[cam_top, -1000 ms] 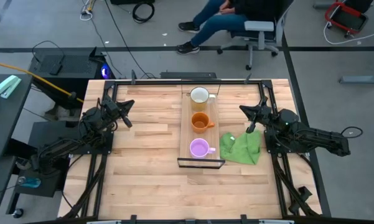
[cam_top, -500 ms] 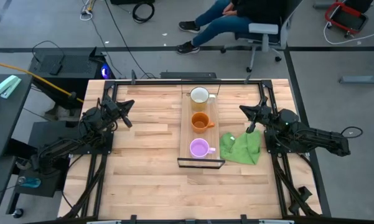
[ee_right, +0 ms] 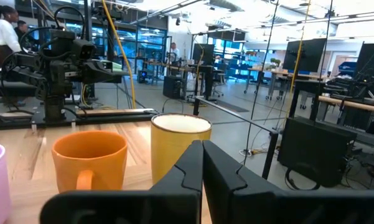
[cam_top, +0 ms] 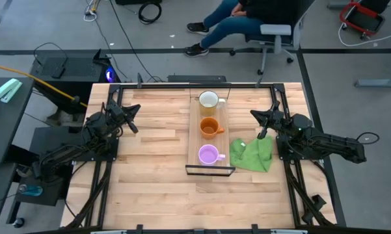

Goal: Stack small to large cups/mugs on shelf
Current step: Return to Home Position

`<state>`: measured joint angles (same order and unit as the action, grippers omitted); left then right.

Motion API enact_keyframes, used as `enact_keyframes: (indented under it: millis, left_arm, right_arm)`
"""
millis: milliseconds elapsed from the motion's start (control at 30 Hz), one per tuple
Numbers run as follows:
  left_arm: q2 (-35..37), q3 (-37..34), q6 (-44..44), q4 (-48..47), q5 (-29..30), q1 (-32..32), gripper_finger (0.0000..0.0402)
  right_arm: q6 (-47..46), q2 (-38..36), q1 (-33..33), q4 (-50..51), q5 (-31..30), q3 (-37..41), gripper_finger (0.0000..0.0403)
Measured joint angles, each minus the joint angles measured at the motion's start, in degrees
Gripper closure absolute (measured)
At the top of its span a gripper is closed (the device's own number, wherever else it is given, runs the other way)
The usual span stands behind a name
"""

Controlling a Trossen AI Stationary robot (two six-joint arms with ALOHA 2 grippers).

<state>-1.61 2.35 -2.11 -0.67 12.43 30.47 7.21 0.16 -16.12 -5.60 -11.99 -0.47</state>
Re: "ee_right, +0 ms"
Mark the black desk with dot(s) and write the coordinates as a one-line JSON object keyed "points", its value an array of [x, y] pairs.
{"points": [[9, 88]]}

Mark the black monitor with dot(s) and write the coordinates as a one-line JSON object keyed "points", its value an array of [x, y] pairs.
{"points": [[305, 56], [371, 62], [203, 54]]}

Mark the small green plant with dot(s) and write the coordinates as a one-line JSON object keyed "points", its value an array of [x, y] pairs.
{"points": [[275, 62]]}

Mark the blue storage bin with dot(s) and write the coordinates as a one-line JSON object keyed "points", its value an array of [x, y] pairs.
{"points": [[348, 68]]}

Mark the light wooden rod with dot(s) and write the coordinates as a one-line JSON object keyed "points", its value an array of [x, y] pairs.
{"points": [[354, 104]]}

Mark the black aluminium table frame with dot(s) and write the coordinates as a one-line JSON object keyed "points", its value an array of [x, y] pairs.
{"points": [[112, 119]]}

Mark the large yellow mug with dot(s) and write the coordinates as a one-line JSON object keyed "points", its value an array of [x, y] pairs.
{"points": [[171, 146]]}

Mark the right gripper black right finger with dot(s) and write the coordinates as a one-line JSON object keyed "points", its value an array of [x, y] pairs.
{"points": [[230, 186]]}

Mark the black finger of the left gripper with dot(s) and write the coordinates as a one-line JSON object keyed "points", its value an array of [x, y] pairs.
{"points": [[109, 70], [107, 79]]}

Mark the black computer tower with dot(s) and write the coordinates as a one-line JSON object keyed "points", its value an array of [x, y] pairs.
{"points": [[174, 87], [317, 149]]}

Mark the person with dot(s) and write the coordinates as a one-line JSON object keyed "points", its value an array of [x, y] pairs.
{"points": [[174, 51], [4, 37], [23, 34]]}

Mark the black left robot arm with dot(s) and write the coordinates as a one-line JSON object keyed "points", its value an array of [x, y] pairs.
{"points": [[53, 105]]}

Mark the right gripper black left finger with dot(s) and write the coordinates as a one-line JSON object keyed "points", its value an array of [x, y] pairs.
{"points": [[180, 186]]}

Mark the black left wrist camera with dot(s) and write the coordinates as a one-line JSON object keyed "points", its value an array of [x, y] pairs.
{"points": [[84, 49]]}

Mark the black office chair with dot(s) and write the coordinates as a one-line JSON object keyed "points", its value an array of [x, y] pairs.
{"points": [[219, 81]]}

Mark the medium orange mug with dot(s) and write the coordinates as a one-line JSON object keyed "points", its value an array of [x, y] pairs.
{"points": [[90, 155]]}

